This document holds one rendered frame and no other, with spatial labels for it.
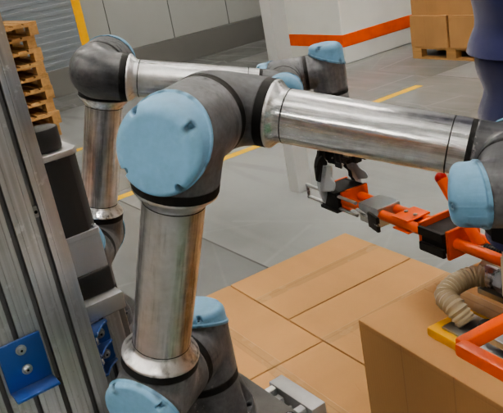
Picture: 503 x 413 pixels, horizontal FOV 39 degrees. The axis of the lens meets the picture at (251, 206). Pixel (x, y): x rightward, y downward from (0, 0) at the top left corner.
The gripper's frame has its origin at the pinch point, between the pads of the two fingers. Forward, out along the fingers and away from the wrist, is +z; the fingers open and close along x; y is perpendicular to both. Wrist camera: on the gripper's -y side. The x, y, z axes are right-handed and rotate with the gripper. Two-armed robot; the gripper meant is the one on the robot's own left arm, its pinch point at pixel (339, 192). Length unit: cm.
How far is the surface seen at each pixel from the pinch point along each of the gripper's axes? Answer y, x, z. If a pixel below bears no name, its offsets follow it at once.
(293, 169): -292, 156, 105
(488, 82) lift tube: 57, -9, -35
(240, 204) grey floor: -309, 117, 124
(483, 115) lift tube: 56, -10, -29
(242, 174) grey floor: -367, 151, 124
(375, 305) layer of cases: -48, 40, 68
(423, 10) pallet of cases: -544, 512, 68
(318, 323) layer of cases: -53, 19, 68
